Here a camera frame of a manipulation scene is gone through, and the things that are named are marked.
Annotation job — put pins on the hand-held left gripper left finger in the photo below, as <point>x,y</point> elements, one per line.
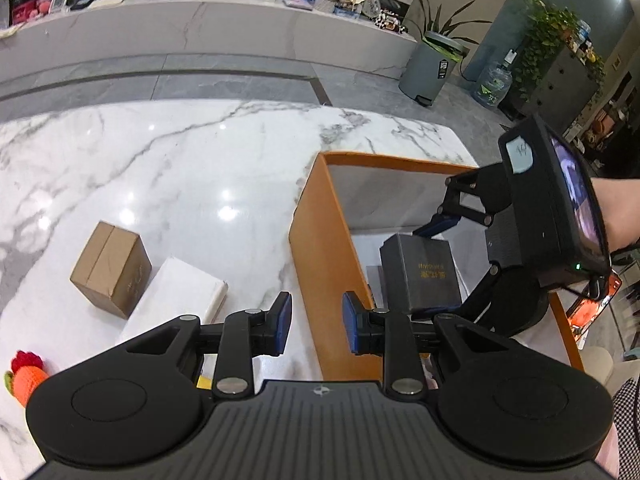
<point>284,322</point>

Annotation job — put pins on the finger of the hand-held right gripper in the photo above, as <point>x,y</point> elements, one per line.
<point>475,305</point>
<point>440,224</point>

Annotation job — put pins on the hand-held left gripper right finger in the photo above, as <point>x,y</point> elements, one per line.
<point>350,322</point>

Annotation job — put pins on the black box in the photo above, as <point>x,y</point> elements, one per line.
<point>420,270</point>

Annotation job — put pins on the orange cardboard box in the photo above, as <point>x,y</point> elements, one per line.
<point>320,260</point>

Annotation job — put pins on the person's right forearm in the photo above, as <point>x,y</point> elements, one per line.
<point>620,210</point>

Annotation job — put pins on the yellow flat item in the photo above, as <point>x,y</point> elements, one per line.
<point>205,377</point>

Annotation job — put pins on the white box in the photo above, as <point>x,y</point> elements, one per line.
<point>175,290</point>

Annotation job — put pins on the dark cabinet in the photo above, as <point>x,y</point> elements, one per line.
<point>565,85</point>

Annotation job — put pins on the water jug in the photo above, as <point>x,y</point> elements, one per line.
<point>492,85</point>

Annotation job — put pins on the grey trash can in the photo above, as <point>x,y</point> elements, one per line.
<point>425,70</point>

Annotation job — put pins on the ivy plant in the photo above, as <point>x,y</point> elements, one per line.
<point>545,30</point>

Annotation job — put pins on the brown cardboard box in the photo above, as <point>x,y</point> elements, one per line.
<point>107,270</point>

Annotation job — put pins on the houndstooth cloth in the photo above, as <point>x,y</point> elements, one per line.
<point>627,420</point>

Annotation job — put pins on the panda figurines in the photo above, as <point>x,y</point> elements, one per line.
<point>390,22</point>

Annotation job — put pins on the long-leaf plant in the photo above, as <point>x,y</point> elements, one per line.
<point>440,15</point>

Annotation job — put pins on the glass plate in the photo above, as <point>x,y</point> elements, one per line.
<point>372,7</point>

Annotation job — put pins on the crochet orange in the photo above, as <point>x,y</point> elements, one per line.
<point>27,380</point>

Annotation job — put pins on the marble tv cabinet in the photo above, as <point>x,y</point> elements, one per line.
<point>200,30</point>

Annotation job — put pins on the pink toys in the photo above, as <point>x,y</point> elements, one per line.
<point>30,10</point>

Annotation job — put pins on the white photo frame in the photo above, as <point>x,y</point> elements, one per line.
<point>57,2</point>

